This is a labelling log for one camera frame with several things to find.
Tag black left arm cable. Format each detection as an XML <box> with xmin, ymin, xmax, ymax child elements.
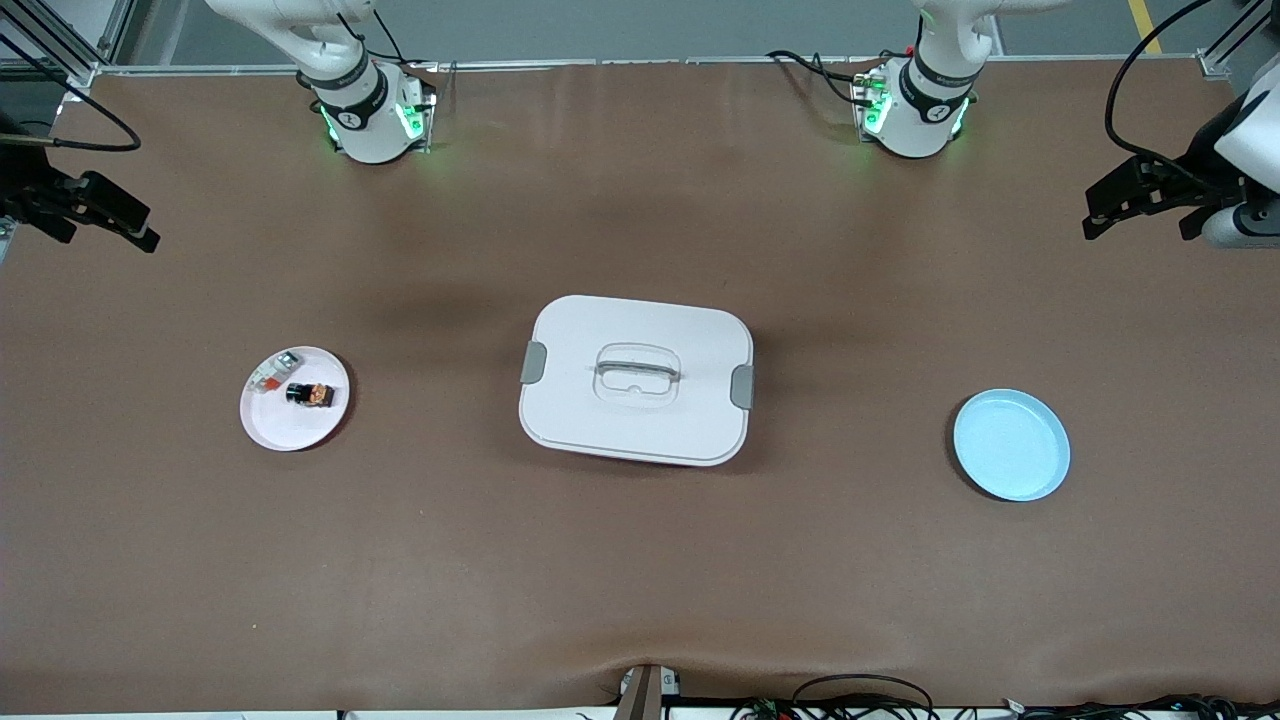
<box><xmin>1104</xmin><ymin>0</ymin><xmax>1219</xmax><ymax>193</ymax></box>

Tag black base power cable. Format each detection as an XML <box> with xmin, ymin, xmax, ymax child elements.
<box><xmin>766</xmin><ymin>48</ymin><xmax>883</xmax><ymax>109</ymax></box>

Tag brown camera stand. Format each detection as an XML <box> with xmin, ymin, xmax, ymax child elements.
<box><xmin>614</xmin><ymin>662</ymin><xmax>683</xmax><ymax>720</ymax></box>

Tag light blue round plate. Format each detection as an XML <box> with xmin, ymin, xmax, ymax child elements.
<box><xmin>952</xmin><ymin>388</ymin><xmax>1072</xmax><ymax>503</ymax></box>

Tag aluminium frame post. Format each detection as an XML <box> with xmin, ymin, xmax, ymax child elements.
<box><xmin>1198</xmin><ymin>0</ymin><xmax>1280</xmax><ymax>81</ymax></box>
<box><xmin>0</xmin><ymin>0</ymin><xmax>137</xmax><ymax>89</ymax></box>

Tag pink round plate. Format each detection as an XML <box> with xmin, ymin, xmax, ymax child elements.
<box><xmin>239</xmin><ymin>346</ymin><xmax>352</xmax><ymax>453</ymax></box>

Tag white lidded box grey latches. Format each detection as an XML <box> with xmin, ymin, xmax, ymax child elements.
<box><xmin>518</xmin><ymin>294</ymin><xmax>756</xmax><ymax>468</ymax></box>

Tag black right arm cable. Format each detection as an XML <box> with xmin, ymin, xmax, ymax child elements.
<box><xmin>0</xmin><ymin>35</ymin><xmax>142</xmax><ymax>154</ymax></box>

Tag black cable loop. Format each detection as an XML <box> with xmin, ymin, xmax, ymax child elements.
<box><xmin>730</xmin><ymin>674</ymin><xmax>937</xmax><ymax>720</ymax></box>

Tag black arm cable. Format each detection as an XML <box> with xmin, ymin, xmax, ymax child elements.
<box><xmin>0</xmin><ymin>35</ymin><xmax>142</xmax><ymax>154</ymax></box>
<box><xmin>1104</xmin><ymin>0</ymin><xmax>1219</xmax><ymax>193</ymax></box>

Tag black cable bundle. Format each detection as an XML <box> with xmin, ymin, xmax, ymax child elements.
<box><xmin>1000</xmin><ymin>693</ymin><xmax>1280</xmax><ymax>720</ymax></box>

